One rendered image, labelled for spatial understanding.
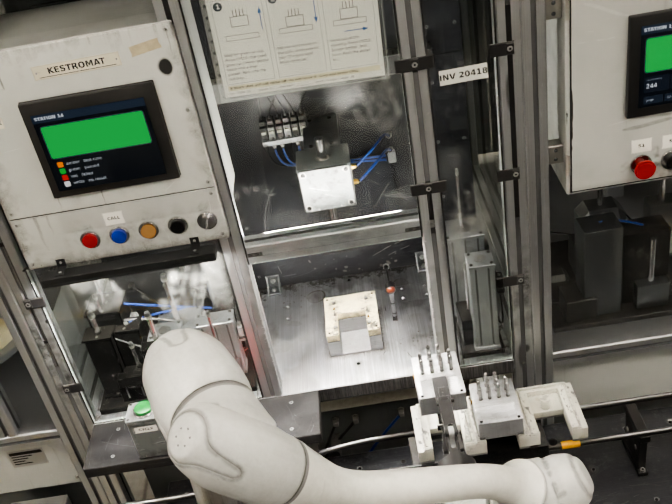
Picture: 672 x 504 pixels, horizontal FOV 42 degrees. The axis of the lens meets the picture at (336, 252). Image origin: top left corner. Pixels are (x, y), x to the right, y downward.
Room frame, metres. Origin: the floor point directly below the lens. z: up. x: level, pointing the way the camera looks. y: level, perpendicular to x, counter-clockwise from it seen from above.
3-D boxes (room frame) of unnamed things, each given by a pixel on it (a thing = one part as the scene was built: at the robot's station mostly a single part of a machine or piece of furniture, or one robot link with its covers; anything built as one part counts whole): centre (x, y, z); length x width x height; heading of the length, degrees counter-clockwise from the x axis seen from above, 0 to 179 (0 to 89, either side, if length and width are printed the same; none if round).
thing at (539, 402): (1.35, -0.28, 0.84); 0.36 x 0.14 x 0.10; 87
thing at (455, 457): (1.12, -0.15, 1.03); 0.09 x 0.07 x 0.08; 177
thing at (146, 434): (1.44, 0.48, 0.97); 0.08 x 0.08 x 0.12; 87
